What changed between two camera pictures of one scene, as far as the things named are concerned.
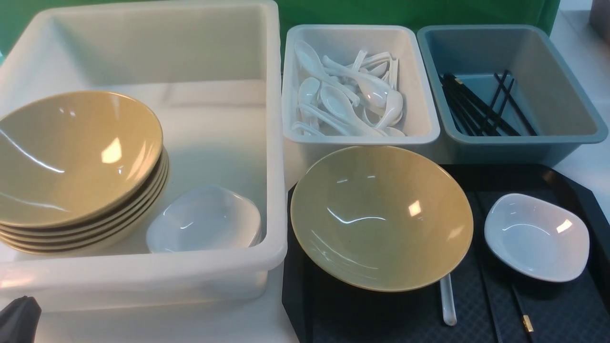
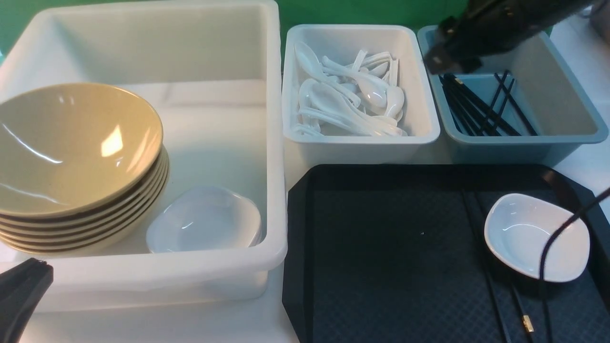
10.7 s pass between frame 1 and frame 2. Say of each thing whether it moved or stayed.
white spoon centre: stayed
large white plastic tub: stayed
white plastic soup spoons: moved
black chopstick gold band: stayed
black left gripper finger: moved
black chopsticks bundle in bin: stayed
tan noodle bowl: moved
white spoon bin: stayed
